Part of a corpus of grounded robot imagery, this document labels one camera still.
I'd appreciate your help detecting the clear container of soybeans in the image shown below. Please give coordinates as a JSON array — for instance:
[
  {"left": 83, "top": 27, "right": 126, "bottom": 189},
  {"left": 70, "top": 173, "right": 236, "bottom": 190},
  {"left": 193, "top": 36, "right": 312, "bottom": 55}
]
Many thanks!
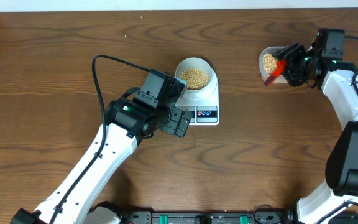
[{"left": 259, "top": 47, "right": 288, "bottom": 84}]

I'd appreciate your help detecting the white digital kitchen scale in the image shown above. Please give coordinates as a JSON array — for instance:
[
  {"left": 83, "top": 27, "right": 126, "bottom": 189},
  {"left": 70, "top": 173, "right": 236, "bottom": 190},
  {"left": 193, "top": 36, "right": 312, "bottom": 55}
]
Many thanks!
[{"left": 175, "top": 71, "right": 219, "bottom": 126}]

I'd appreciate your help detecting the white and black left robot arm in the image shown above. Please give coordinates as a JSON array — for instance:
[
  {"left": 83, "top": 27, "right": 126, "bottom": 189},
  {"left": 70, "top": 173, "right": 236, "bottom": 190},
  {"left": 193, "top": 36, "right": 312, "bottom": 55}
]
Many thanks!
[{"left": 11, "top": 70, "right": 191, "bottom": 223}]

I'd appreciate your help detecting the red plastic measuring scoop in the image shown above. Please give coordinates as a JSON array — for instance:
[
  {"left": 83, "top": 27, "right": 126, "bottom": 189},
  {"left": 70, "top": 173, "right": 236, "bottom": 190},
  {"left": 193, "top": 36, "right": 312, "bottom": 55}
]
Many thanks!
[{"left": 264, "top": 60, "right": 287, "bottom": 86}]

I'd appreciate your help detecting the white plastic bowl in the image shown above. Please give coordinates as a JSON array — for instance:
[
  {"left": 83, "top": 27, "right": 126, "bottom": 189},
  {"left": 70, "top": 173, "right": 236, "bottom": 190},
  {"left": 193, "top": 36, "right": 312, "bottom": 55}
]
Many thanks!
[{"left": 175, "top": 57, "right": 213, "bottom": 91}]

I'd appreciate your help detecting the black mounting rail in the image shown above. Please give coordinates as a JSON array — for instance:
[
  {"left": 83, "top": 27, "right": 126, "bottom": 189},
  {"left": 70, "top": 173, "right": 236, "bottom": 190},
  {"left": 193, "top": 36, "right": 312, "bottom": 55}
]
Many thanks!
[{"left": 121, "top": 209, "right": 293, "bottom": 224}]

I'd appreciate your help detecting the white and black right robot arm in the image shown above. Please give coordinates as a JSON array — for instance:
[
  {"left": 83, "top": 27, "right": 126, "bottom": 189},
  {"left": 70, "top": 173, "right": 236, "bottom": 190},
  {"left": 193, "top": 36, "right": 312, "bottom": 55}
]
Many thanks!
[{"left": 264, "top": 28, "right": 358, "bottom": 223}]

